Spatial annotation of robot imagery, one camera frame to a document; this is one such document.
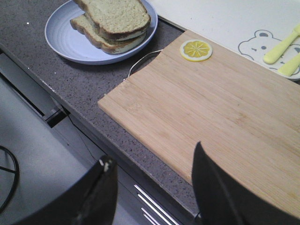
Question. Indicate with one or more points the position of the wooden cutting board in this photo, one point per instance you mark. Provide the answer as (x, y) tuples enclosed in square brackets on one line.
[(246, 117)]

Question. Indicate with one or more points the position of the yellow plastic knife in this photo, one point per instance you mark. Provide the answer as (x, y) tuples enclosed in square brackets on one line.
[(289, 67)]

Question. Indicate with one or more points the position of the light blue round plate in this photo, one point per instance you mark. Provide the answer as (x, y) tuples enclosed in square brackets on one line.
[(73, 46)]

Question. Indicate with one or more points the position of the metal cutting board handle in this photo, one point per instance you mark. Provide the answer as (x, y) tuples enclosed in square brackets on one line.
[(141, 61)]

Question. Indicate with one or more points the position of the bread slice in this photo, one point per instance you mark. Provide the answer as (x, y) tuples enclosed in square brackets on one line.
[(112, 18), (83, 26)]

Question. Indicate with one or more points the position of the silver drawer handles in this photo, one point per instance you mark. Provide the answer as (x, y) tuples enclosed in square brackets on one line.
[(153, 211)]

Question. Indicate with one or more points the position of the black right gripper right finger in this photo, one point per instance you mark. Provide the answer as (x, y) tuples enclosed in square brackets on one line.
[(223, 201)]

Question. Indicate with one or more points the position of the yellow lemon slice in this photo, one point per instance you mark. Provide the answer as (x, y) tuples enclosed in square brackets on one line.
[(195, 50)]

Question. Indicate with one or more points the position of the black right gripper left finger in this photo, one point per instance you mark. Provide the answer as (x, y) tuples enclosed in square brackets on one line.
[(90, 201)]

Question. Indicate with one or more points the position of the fried egg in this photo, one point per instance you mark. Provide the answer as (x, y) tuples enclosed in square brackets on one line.
[(129, 36)]

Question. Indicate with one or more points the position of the white bear tray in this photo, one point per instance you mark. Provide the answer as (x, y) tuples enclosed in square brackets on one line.
[(248, 27)]

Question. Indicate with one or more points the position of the yellow plastic fork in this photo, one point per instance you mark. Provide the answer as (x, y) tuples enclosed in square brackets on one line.
[(275, 53)]

